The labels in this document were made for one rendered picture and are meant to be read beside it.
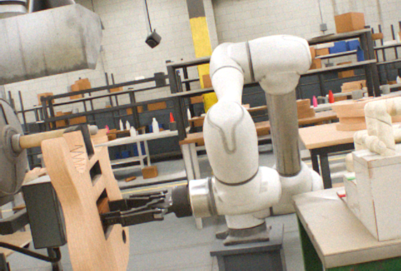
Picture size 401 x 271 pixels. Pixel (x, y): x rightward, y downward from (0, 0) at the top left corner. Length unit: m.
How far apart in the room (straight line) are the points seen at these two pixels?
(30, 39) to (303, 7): 11.54
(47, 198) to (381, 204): 0.94
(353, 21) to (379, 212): 3.85
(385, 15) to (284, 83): 11.38
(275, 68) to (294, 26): 10.86
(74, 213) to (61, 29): 0.39
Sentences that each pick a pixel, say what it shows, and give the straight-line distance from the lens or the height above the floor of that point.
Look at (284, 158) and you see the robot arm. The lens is 1.78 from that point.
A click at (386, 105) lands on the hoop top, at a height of 1.20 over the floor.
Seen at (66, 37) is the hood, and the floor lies 1.46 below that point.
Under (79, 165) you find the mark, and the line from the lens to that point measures 1.11.
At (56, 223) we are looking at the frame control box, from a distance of 1.51.
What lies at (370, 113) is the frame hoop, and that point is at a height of 1.19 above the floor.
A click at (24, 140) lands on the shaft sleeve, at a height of 1.26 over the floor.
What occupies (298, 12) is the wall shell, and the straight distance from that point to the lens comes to 12.43.
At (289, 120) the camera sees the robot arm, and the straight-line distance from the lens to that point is 1.67.
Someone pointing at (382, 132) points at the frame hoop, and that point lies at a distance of 1.04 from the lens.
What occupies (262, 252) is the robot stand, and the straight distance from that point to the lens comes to 1.89.
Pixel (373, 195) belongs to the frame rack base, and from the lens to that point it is 1.04.
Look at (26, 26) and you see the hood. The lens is 1.12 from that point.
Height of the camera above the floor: 1.29
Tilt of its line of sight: 3 degrees down
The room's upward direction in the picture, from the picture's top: 10 degrees counter-clockwise
